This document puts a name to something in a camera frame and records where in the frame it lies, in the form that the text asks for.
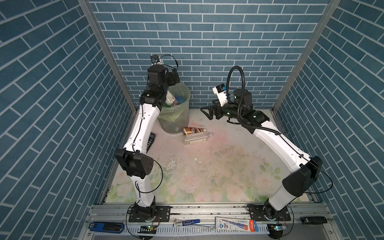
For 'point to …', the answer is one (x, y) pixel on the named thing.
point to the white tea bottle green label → (170, 99)
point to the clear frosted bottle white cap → (195, 138)
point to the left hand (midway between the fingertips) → (168, 70)
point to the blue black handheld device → (107, 227)
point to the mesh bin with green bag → (175, 119)
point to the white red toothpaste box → (230, 224)
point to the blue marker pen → (186, 222)
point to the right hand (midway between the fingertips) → (206, 103)
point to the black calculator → (151, 139)
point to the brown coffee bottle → (191, 130)
